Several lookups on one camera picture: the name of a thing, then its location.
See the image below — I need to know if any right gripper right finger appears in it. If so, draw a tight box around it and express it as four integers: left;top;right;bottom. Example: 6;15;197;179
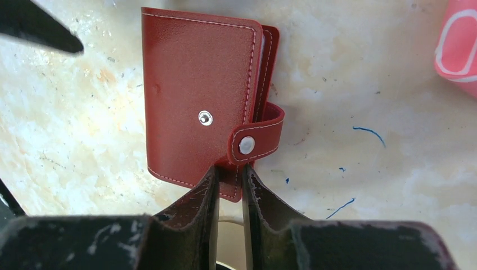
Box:
242;165;457;269

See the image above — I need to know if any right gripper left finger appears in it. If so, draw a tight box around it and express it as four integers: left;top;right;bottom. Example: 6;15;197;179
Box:
1;166;219;269

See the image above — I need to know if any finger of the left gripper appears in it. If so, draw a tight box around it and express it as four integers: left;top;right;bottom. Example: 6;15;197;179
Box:
1;0;84;54

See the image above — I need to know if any red card holder wallet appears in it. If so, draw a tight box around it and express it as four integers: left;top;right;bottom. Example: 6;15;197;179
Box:
141;7;285;203

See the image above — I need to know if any beige oval card tray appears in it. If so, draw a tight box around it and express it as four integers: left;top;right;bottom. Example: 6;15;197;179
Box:
216;217;247;270

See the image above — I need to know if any pink and white cloth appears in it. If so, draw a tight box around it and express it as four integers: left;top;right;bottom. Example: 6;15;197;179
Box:
434;0;476;97

